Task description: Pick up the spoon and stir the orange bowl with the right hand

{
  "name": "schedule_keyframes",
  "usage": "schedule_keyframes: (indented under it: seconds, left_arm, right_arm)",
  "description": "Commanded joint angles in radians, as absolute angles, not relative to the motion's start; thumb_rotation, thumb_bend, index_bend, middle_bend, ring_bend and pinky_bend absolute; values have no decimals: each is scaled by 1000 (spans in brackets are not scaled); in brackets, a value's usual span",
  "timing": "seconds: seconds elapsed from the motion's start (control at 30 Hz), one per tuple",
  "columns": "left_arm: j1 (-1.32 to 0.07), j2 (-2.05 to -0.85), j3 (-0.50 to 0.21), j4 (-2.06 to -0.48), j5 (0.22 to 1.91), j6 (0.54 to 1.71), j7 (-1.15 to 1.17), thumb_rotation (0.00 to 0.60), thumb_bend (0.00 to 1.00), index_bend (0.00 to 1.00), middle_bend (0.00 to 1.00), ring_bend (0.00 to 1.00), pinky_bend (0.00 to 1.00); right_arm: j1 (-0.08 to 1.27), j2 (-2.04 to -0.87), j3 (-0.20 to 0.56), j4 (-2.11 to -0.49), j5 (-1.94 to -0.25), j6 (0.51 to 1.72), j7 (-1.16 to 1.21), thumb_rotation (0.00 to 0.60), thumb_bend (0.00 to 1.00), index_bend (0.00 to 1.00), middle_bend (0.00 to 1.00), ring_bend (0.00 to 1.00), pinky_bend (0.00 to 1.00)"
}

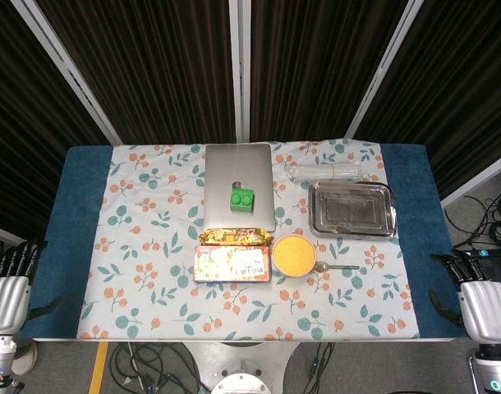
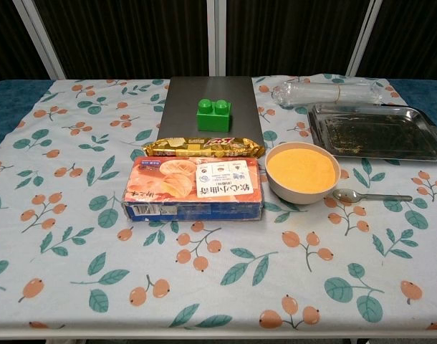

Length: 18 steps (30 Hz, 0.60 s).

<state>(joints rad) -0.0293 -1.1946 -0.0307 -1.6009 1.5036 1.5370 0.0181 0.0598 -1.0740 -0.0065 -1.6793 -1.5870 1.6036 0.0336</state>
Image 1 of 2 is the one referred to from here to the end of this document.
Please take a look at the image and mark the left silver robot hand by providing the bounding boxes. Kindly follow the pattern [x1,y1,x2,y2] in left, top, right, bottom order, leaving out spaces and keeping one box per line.
[0,240,66,336]

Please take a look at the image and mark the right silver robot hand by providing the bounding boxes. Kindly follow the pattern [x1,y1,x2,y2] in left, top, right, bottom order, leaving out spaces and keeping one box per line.
[427,250,501,350]

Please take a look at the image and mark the metal spoon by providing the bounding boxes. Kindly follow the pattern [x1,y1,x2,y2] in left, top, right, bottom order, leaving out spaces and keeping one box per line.
[314,261,361,273]

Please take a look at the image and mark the round white robot base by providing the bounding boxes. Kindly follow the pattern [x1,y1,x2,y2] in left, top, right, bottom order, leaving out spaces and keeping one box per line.
[212,371,278,394]

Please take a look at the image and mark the orange paper bowl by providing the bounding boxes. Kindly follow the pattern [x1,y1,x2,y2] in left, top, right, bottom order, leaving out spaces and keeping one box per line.
[272,233,319,277]

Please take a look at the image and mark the plain white shoe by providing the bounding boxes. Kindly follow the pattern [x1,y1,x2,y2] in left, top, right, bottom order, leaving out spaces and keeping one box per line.
[11,341,39,376]

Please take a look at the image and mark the yellow floor tape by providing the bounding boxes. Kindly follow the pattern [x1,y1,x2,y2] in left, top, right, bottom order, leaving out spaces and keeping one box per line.
[88,341,110,394]

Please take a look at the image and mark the blue table mat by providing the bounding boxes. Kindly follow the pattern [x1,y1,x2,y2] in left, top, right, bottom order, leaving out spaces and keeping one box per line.
[20,144,473,340]

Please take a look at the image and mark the floral printed tablecloth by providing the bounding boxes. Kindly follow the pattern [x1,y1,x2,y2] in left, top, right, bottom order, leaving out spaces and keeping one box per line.
[76,139,420,341]

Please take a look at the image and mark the dark ribbed curtain panel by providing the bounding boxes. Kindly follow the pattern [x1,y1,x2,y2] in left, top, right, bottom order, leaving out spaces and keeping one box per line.
[250,0,408,140]
[0,0,113,247]
[354,0,501,201]
[35,0,237,145]

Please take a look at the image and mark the stainless steel tray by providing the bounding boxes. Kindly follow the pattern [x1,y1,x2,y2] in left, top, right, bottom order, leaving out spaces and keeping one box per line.
[307,181,398,240]

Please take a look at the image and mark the pink biscuit box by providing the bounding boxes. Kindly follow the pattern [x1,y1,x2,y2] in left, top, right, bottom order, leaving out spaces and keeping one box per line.
[192,244,273,284]

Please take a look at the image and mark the gold snack packet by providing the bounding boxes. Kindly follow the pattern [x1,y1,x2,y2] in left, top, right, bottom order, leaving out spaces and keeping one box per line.
[198,227,274,248]

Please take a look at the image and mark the green toy building block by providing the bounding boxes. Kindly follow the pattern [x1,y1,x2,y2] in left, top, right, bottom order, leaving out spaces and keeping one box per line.
[229,186,255,213]

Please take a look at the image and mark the silver closed laptop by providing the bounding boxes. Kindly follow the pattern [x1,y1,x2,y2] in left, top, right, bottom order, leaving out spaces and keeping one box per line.
[204,143,276,232]

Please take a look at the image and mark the black floor cable bundle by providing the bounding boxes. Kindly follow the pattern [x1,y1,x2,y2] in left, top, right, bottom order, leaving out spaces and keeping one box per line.
[306,341,338,394]
[108,341,214,394]
[444,193,501,250]

